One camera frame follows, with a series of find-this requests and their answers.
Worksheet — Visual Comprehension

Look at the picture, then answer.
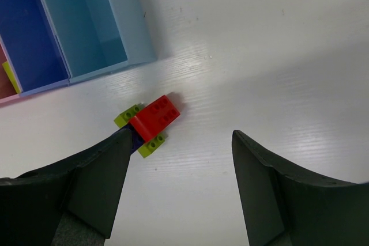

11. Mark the purple lego plate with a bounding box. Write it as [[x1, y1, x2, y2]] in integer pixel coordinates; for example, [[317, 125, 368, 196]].
[[116, 123, 145, 154]]

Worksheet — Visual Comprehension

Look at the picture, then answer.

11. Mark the green curved lego brick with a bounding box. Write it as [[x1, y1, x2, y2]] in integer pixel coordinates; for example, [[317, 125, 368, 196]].
[[2, 61, 21, 94]]

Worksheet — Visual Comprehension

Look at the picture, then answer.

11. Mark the narrow pink container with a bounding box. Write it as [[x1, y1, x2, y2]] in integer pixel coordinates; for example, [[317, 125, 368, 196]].
[[1, 38, 22, 106]]

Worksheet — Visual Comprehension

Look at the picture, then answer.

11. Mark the light blue container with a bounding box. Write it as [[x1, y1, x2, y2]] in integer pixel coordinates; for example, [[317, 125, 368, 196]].
[[41, 0, 157, 84]]

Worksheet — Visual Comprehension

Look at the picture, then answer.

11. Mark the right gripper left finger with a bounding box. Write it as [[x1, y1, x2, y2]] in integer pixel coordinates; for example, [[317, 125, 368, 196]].
[[1, 129, 132, 245]]

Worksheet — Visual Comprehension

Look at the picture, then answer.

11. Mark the red flower lego brick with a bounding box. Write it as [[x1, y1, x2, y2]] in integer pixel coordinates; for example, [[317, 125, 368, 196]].
[[129, 95, 180, 142]]

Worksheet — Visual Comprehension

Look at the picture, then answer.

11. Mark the blue purple container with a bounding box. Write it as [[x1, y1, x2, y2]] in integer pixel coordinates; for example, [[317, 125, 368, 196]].
[[1, 0, 69, 94]]

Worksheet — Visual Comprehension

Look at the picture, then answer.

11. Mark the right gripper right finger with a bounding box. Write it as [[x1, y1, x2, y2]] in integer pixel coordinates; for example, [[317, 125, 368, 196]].
[[232, 130, 368, 245]]

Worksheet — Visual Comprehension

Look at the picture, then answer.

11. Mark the long green lego brick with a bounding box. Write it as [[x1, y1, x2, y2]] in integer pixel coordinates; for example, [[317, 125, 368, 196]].
[[114, 104, 170, 160]]

